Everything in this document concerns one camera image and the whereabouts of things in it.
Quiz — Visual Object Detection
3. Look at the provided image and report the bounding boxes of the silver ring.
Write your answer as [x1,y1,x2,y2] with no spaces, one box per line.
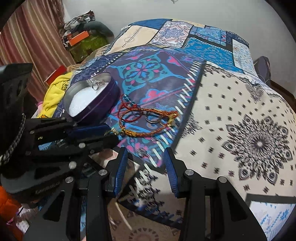
[145,112,163,124]

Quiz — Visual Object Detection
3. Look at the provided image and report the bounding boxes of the silver earring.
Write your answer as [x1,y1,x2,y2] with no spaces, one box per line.
[92,78,105,90]

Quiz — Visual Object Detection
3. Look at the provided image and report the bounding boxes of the red box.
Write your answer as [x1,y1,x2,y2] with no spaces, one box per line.
[44,65,67,85]

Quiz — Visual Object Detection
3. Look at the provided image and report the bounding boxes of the purple heart-shaped tin box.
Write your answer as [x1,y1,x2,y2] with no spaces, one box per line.
[63,72,120,123]

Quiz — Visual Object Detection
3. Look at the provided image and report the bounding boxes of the red string bracelet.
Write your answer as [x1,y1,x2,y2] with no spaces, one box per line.
[117,98,145,125]

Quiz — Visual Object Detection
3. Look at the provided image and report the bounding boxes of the orange braided cord bracelet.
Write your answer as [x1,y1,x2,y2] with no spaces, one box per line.
[105,108,180,138]

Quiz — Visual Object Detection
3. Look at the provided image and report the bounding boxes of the yellow cartoon blanket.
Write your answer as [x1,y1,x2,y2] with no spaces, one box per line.
[37,72,73,118]

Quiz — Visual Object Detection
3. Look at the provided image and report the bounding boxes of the striped brown curtain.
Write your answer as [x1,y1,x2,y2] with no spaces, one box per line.
[1,1,75,101]

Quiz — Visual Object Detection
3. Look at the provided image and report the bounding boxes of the pile of clothes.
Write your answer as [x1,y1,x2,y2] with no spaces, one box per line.
[64,11,95,35]

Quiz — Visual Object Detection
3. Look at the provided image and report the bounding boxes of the orange box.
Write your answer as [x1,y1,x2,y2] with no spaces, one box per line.
[69,31,89,46]

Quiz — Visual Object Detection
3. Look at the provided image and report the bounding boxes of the dark backpack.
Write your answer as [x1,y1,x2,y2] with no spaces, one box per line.
[253,56,271,86]

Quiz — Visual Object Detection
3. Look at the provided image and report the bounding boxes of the orange jacket left forearm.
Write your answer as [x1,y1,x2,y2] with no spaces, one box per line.
[1,186,23,240]

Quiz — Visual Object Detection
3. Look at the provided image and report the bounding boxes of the blue patchwork bed cover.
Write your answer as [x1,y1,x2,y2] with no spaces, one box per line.
[68,19,295,240]

